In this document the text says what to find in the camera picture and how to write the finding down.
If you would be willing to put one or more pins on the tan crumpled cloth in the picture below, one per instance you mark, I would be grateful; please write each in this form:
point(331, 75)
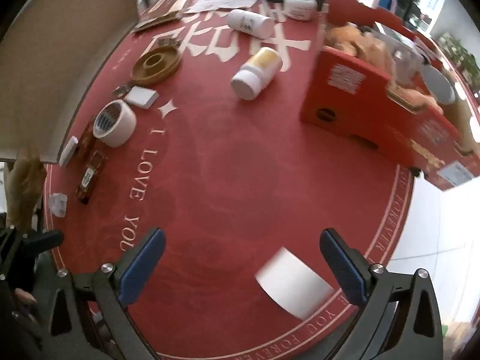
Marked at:
point(26, 187)

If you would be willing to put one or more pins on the large white plastic bottle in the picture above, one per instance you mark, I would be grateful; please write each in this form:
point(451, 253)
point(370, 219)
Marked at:
point(249, 22)

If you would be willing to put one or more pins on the brown flat packet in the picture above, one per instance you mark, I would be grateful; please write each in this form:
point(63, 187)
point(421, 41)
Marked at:
point(157, 21)

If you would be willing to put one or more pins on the white round lid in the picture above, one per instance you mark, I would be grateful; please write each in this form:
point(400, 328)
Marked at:
point(439, 84)

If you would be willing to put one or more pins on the person's left hand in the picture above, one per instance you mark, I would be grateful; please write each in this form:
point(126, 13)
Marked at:
point(25, 296)

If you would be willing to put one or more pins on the clear plastic cup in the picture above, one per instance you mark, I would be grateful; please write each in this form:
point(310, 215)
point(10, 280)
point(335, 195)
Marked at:
point(407, 62)

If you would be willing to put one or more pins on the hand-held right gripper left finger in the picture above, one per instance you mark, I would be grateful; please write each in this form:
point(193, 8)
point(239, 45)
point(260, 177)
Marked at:
point(144, 266)

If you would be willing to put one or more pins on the yellow label white bottle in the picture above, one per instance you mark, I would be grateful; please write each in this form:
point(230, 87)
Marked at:
point(258, 71)

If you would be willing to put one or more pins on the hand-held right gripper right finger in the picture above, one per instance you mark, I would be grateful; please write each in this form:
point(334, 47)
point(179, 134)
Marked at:
point(343, 270)

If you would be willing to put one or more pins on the red printed round table mat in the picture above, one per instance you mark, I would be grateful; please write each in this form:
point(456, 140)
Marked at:
point(225, 176)

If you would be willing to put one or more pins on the clear plastic piece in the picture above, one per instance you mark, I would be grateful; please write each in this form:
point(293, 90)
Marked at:
point(58, 203)

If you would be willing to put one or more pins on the green potted plant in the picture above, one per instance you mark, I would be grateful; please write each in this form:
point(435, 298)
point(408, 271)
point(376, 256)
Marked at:
point(462, 57)

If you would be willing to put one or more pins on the small white roll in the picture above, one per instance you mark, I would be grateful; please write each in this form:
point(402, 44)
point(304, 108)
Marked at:
point(294, 285)

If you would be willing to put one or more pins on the white jar teal lid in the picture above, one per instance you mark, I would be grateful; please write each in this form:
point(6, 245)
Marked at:
point(299, 7)

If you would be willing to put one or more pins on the beige partition panel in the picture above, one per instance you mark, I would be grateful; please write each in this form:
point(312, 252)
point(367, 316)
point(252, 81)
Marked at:
point(75, 52)

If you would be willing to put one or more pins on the red-brown box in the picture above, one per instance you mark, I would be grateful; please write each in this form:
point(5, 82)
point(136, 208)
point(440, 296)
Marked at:
point(87, 138)

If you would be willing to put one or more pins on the red cardboard box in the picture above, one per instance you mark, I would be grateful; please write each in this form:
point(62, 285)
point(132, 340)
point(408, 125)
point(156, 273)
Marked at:
point(345, 93)

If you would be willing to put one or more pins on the wide white tape roll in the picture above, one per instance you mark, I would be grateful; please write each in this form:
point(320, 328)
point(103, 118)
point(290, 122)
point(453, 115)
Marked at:
point(122, 129)

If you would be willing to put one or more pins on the small square white box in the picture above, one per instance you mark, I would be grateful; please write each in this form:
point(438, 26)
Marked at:
point(140, 96)

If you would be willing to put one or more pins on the dark red envelope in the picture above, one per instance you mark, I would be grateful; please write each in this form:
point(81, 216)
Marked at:
point(165, 3)

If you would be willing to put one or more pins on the amber bottle white label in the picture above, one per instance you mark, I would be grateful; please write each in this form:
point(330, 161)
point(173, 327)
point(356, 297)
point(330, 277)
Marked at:
point(89, 180)

